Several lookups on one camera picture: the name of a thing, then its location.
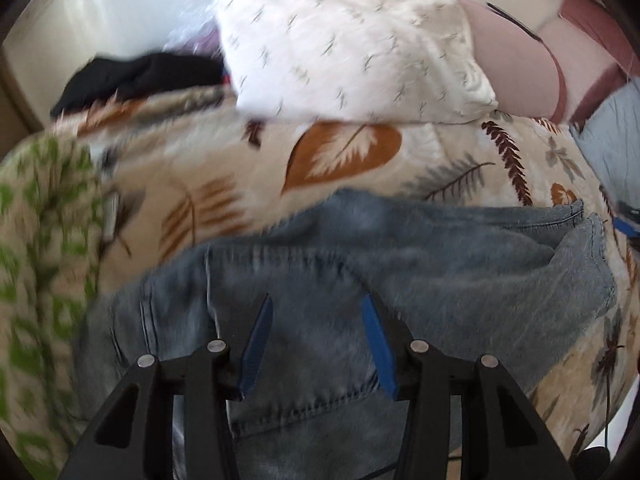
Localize blue denim jeans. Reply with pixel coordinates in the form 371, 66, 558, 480
75, 190, 616, 479

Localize green and cream quilt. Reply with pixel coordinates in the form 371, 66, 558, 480
1, 133, 104, 479

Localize beige leaf-pattern bedspread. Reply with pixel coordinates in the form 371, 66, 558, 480
49, 84, 640, 461

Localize black garment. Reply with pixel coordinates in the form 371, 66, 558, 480
50, 52, 224, 118

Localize pink pillow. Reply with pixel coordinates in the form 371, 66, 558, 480
462, 0, 639, 124

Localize clear plastic bag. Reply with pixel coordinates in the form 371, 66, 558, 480
163, 9, 220, 58

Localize white leaf-print pillow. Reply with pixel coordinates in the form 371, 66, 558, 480
213, 0, 497, 124

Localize brown wooden door frame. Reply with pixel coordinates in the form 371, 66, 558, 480
0, 50, 43, 133

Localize black cable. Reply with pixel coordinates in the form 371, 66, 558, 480
485, 1, 544, 44

